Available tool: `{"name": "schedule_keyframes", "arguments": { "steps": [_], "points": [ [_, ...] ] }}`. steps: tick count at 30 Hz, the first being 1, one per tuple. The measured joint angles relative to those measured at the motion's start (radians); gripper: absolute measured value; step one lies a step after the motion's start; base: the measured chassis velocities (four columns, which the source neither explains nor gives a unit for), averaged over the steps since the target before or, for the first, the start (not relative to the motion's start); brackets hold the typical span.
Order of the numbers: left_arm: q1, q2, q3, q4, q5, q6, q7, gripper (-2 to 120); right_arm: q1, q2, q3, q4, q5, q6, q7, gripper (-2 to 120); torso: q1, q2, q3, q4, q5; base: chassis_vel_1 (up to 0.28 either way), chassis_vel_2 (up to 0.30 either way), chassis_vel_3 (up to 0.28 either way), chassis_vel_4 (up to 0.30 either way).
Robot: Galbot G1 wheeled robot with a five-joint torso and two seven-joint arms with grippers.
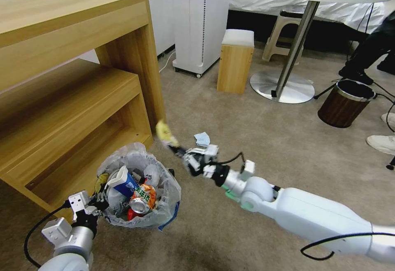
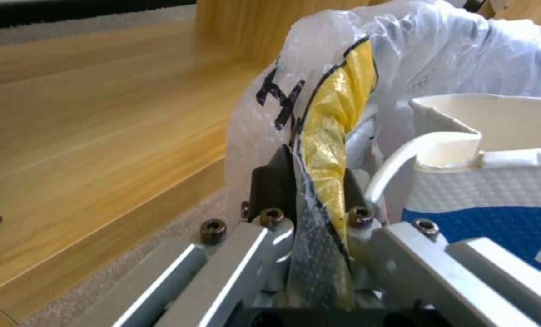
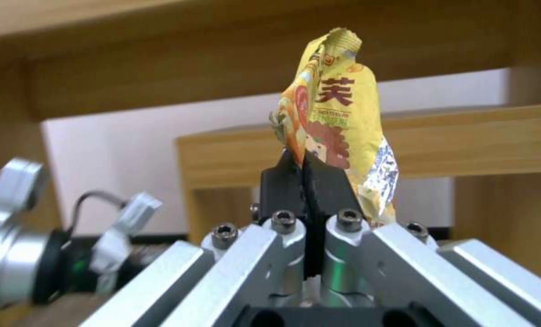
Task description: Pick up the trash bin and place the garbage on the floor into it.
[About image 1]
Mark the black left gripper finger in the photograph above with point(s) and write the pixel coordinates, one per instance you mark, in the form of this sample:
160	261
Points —
99	210
96	197

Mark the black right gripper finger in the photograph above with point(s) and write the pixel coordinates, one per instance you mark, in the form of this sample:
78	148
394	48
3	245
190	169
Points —
189	151
182	159

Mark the yellow banana peel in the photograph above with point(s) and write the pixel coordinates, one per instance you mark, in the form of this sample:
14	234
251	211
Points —
163	132

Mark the trash bin with clear liner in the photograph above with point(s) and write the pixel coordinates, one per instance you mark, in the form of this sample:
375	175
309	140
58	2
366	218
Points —
168	187

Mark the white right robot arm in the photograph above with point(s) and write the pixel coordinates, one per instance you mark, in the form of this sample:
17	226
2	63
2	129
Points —
308	212

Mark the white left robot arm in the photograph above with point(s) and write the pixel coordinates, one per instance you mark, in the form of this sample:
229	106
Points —
69	252

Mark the brown wood-grain trash bin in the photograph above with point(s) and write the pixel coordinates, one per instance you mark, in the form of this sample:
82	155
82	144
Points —
342	110

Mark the brown-spotted banana peel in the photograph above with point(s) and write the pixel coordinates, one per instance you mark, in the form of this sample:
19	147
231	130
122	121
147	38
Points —
101	180

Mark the crumpled pale blue tissue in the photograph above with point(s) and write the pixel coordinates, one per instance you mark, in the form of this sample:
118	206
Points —
202	139

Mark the blue and white paper cup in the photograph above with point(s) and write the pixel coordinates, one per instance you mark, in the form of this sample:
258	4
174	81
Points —
123	183

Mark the crumpled white paper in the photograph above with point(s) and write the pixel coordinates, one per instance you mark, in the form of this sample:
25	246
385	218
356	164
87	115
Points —
152	173

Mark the red drink can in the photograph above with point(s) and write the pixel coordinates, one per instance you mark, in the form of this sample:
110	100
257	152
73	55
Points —
139	207

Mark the orange snack bag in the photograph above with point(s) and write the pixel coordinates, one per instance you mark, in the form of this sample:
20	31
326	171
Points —
146	194

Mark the wooden cube stool white cushion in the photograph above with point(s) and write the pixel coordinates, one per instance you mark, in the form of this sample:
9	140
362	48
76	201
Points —
234	64

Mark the white tower air purifier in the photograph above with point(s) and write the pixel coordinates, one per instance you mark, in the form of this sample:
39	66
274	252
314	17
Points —
191	20

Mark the black tripod leg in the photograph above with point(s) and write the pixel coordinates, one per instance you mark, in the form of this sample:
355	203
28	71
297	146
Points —
325	91

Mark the light wooden shelf unit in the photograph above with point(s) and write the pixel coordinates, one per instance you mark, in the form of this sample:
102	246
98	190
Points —
61	67

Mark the beige plastic stool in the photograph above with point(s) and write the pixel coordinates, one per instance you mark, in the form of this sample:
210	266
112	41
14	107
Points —
287	20

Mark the person's white shoe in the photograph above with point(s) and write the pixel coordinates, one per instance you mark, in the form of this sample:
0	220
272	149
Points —
389	118
382	143

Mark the person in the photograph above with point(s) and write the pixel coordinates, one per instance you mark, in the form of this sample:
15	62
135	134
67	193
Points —
373	48

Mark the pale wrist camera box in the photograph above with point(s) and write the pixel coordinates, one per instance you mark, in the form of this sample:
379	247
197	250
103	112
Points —
78	201
213	151

